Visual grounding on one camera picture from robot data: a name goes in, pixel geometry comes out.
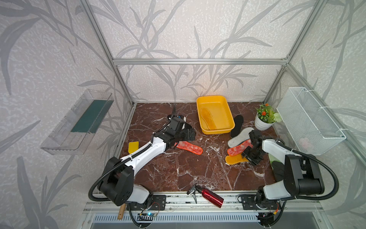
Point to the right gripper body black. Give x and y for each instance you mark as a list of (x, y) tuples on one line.
[(253, 157)]

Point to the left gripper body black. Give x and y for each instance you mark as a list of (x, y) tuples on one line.
[(184, 136)]

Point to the red patterned insole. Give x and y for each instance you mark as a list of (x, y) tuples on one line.
[(240, 148), (184, 145)]

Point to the yellow insole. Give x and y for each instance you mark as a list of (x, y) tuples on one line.
[(208, 119), (231, 160)]

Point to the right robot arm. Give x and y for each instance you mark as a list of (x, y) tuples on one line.
[(302, 178)]

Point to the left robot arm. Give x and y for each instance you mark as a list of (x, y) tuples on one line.
[(116, 184)]

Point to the yellow plastic storage box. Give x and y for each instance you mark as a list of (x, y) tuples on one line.
[(221, 112)]

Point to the black insole left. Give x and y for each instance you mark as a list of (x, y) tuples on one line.
[(171, 116)]

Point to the black insole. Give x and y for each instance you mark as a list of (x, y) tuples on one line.
[(171, 116), (238, 122)]

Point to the grey felt insole right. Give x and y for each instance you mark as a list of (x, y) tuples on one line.
[(239, 139)]

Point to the black green work glove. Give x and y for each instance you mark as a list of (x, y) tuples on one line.
[(277, 167)]

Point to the potted plant white pot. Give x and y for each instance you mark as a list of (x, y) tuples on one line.
[(266, 116)]

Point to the black insole right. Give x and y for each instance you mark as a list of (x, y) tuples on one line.
[(238, 122)]

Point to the yellow scraper tool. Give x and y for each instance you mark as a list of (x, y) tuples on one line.
[(133, 146)]

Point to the red spray bottle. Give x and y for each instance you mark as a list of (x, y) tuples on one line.
[(206, 194)]

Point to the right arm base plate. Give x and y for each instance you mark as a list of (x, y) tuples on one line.
[(253, 202)]

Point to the white wire mesh basket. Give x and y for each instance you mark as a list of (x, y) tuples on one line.
[(309, 124)]

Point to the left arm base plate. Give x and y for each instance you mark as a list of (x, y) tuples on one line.
[(154, 202)]

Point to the wooden handle tool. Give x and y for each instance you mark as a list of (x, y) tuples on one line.
[(121, 212)]

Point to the clear plastic wall shelf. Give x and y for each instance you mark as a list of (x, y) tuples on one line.
[(77, 129)]

